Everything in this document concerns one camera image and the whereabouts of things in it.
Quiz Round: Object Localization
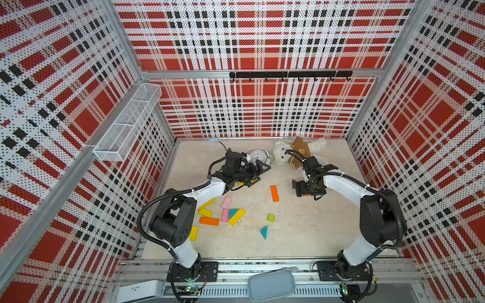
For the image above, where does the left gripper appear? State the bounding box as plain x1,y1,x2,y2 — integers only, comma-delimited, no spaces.
232,159,270,186

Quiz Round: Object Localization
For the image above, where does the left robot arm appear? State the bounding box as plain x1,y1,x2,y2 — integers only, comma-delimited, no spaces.
136,149,271,282

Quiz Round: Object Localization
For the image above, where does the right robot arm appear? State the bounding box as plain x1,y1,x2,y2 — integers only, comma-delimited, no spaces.
285,150,407,281

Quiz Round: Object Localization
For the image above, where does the white alarm clock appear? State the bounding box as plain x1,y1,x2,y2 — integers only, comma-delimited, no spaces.
250,150,271,165

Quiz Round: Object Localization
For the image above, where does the orange rectangular block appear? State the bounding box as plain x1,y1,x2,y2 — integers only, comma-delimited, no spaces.
270,185,280,203

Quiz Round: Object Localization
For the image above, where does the white teddy bear brown hoodie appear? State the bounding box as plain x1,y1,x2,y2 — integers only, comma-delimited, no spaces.
271,136,329,170

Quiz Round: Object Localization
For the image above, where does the yellow long block centre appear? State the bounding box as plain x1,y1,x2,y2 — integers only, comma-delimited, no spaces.
228,208,246,226

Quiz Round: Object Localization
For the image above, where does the pink block upper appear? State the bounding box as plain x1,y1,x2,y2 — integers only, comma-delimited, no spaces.
221,197,232,209

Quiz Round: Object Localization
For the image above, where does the pink block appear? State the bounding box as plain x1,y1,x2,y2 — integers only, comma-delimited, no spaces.
221,197,232,209
221,208,230,222

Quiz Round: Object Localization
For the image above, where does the teal triangle block centre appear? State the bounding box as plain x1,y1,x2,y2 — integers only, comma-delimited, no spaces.
229,209,239,219

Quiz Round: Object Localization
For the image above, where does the teal triangle block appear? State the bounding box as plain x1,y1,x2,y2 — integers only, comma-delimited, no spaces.
260,226,269,240
229,209,239,219

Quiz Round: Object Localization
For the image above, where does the green half-cylinder block lower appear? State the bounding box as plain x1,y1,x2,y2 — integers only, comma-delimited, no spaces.
266,213,275,222

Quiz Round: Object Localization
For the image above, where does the pink block lower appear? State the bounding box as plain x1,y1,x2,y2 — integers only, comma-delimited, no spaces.
221,208,230,222

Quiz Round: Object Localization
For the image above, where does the yellow long block left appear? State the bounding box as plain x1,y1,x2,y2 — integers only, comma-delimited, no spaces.
198,198,215,210

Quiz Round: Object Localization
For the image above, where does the orange block lower left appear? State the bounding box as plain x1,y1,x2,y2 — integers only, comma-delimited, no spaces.
200,217,219,226

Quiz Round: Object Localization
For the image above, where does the small yellow block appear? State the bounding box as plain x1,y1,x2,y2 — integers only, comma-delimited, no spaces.
198,208,212,218

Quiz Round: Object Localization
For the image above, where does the yellow block bottom left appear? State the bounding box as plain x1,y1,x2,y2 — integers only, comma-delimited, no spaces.
189,226,199,241

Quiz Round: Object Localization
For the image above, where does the grey pouch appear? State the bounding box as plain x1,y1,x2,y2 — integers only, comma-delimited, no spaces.
248,268,296,302

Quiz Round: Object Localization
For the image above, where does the white box device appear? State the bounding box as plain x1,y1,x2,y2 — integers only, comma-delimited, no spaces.
116,280,164,303

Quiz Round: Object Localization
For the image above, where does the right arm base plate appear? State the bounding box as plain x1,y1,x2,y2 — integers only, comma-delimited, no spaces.
316,261,370,282

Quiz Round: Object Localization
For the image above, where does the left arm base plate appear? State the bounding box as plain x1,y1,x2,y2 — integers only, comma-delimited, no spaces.
166,261,219,282

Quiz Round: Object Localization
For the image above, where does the black hook rail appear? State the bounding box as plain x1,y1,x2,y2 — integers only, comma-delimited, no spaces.
229,71,354,80

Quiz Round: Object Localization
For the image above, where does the white wire basket shelf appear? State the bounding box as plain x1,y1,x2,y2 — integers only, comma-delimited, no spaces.
93,83,161,162

